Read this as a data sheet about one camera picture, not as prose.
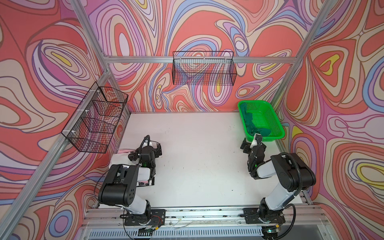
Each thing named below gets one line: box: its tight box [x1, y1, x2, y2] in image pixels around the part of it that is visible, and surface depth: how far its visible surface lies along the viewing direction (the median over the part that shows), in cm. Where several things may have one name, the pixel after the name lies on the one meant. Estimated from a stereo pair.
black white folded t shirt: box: [136, 180, 152, 187], surface depth 84 cm
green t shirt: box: [240, 102, 271, 137], surface depth 103 cm
